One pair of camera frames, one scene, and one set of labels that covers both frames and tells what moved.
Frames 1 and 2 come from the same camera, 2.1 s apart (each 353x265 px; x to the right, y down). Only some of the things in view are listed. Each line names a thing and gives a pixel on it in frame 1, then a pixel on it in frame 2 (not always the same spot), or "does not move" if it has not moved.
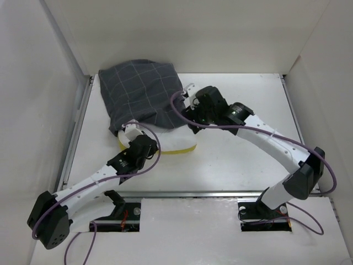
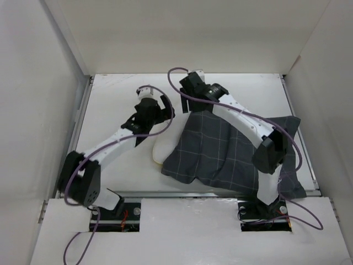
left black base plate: [126, 217] does not move
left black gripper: [153, 148] -> [166, 114]
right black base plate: [254, 216] does not move
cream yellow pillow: [173, 139] does not move
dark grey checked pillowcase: [140, 91] -> [205, 148]
